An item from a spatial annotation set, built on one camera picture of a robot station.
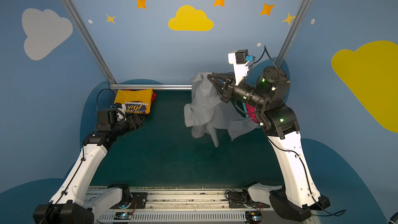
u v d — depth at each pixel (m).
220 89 0.48
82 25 0.83
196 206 0.74
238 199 0.75
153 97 1.14
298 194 0.35
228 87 0.42
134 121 0.70
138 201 0.74
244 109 0.99
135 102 1.05
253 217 0.71
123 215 0.71
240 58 0.39
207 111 0.57
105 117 0.57
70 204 0.38
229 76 0.45
